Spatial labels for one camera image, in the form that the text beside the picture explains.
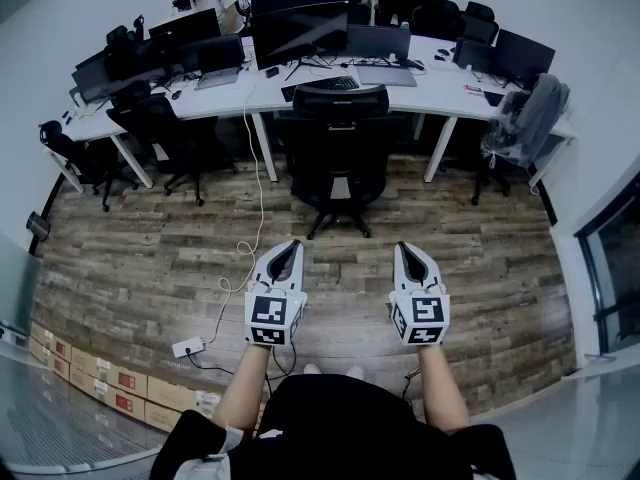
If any black-framed glass door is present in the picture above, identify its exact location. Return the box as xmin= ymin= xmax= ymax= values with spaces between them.
xmin=573 ymin=165 xmax=640 ymax=357

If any open grey laptop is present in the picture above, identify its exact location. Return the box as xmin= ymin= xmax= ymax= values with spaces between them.
xmin=193 ymin=37 xmax=246 ymax=92

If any dark grey monitor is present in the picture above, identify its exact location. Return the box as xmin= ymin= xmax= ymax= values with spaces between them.
xmin=346 ymin=23 xmax=413 ymax=63

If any closed grey laptop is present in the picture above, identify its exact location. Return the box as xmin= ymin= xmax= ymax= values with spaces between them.
xmin=355 ymin=65 xmax=418 ymax=88

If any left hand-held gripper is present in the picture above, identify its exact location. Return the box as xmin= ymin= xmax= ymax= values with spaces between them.
xmin=243 ymin=240 xmax=308 ymax=348

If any large curved black monitor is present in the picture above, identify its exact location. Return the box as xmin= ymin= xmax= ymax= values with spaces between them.
xmin=249 ymin=0 xmax=350 ymax=82

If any person's left forearm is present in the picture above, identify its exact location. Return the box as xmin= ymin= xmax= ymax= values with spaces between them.
xmin=212 ymin=342 xmax=279 ymax=437

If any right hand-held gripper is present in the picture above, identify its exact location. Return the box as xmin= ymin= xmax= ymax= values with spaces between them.
xmin=388 ymin=240 xmax=451 ymax=348

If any black full-size keyboard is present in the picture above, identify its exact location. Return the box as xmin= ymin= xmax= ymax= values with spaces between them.
xmin=280 ymin=75 xmax=360 ymax=103

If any black mesh office chair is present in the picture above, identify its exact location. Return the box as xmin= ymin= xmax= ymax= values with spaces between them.
xmin=291 ymin=83 xmax=392 ymax=242

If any stack of cardboard boxes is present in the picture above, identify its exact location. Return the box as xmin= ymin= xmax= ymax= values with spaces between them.
xmin=27 ymin=320 xmax=224 ymax=434

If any person's black shirt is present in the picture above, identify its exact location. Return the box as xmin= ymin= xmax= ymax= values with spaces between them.
xmin=157 ymin=373 xmax=519 ymax=480

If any grey-screen monitor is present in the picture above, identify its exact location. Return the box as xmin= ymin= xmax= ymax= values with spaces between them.
xmin=71 ymin=52 xmax=114 ymax=103

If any metal door fitting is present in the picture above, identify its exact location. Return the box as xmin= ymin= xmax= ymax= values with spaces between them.
xmin=25 ymin=211 xmax=52 ymax=242

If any person's right forearm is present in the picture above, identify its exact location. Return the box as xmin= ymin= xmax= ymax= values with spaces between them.
xmin=417 ymin=343 xmax=471 ymax=434

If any white power strip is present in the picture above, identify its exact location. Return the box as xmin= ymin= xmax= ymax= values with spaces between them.
xmin=172 ymin=336 xmax=206 ymax=359

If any grey harness strap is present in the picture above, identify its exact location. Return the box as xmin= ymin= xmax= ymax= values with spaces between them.
xmin=172 ymin=425 xmax=246 ymax=480

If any white cable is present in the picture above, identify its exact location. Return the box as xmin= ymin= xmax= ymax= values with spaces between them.
xmin=207 ymin=75 xmax=266 ymax=344

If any clear plastic bag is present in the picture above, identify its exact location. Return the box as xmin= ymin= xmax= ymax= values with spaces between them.
xmin=480 ymin=90 xmax=531 ymax=162

